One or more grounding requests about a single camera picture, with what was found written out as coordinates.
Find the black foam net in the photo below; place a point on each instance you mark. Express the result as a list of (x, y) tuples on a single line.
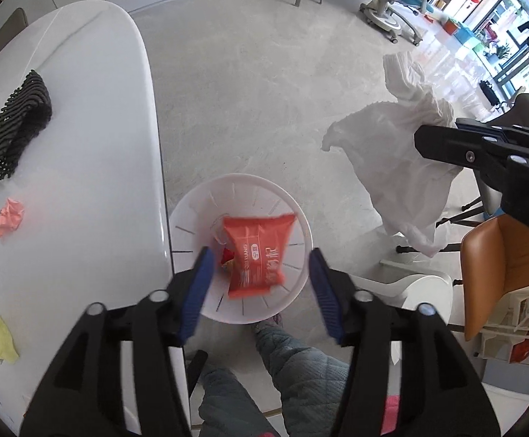
[(19, 123)]

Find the red yellow wrapper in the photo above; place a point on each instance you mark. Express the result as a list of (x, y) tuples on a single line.
[(226, 261)]

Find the white plastic bag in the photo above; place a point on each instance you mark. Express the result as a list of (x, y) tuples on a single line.
[(396, 164)]

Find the grey quilted pants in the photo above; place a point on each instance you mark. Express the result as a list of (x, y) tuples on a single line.
[(301, 373)]

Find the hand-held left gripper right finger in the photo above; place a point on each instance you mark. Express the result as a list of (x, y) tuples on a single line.
[(326, 296)]

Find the orange leather chair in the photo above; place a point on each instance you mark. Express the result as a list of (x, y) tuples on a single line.
[(496, 259)]

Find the white slotted waste bin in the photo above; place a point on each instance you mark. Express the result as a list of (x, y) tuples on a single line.
[(255, 195)]

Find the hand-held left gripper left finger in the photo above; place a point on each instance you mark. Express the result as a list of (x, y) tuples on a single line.
[(196, 296)]

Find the yellow paper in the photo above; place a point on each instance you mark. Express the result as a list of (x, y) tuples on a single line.
[(3, 341)]

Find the orange crumpled paper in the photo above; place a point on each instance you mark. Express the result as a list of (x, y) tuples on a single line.
[(10, 218)]

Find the grey blue study chair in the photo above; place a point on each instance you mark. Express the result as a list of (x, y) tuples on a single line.
[(389, 13)]

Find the orange toy bin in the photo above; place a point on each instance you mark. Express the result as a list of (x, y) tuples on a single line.
[(451, 26)]

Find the glass sliding door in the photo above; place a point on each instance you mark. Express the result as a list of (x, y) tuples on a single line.
[(519, 22)]

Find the white storage rack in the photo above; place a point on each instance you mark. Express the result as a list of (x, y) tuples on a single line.
[(514, 309)]

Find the pink knit sweater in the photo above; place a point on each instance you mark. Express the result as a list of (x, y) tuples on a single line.
[(390, 414)]

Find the white plastic chair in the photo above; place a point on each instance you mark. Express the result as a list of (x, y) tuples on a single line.
[(419, 291)]

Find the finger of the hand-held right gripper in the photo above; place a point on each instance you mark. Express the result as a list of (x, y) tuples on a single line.
[(523, 139), (451, 145)]

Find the orange snack packet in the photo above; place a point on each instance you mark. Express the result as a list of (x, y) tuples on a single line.
[(257, 255)]

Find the teal storage box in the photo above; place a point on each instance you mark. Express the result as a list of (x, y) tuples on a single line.
[(468, 36)]

